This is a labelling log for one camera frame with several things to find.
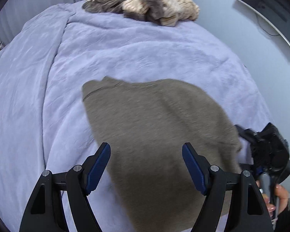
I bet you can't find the beige brown striped clothes pile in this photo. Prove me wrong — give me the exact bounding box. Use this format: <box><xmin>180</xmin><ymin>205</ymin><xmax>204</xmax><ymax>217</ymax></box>
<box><xmin>82</xmin><ymin>0</ymin><xmax>200</xmax><ymax>27</ymax></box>

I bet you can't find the person's right hand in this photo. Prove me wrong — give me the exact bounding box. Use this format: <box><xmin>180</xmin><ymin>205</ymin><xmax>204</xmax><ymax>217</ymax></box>
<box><xmin>256</xmin><ymin>180</ymin><xmax>289</xmax><ymax>216</ymax></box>

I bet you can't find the olive brown knit sweater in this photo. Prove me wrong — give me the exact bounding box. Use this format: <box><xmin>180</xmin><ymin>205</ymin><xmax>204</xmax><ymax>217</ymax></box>
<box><xmin>82</xmin><ymin>77</ymin><xmax>241</xmax><ymax>231</ymax></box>

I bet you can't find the lavender plush bed blanket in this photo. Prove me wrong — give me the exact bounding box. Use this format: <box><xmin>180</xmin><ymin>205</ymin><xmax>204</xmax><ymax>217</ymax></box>
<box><xmin>0</xmin><ymin>3</ymin><xmax>272</xmax><ymax>231</ymax></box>

